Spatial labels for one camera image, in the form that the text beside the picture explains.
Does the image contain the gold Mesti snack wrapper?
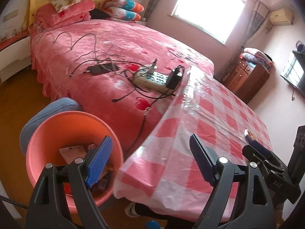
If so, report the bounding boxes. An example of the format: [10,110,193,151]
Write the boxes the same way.
[244,129,255,144]

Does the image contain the pink plastic trash bucket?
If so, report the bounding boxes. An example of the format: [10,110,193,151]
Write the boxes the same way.
[26,111,124,207]

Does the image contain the red white checkered plastic tablecloth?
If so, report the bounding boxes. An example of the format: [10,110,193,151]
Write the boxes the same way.
[113,67,271,221]

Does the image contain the brown wooden dresser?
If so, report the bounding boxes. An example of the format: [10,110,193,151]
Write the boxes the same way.
[221,55,270,104]

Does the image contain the black power adapter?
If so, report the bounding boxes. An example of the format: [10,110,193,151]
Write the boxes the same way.
[165,65,185,90]

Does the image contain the white power strip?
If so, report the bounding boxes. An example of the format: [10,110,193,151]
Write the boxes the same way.
[132,70,172,94]

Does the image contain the pink bed blanket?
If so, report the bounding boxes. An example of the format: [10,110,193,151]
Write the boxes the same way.
[30,20,214,152]

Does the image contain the folded blankets on dresser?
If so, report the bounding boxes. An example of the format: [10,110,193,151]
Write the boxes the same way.
[240,48,274,72]

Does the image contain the air conditioner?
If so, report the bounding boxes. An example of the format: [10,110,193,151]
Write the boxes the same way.
[269,8,294,25]

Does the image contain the white nightstand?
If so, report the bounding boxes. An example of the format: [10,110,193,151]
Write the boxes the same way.
[0,37,31,83]

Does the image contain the window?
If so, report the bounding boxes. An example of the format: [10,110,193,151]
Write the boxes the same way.
[172,0,247,44]

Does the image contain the orange teal rolled quilt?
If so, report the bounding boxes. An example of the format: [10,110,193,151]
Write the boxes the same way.
[98,0,144,21]

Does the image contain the folded pink blanket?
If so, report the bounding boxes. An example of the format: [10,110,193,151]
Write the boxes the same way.
[35,0,95,26]

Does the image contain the wall television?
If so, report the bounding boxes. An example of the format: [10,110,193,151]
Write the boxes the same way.
[281,51,305,96]

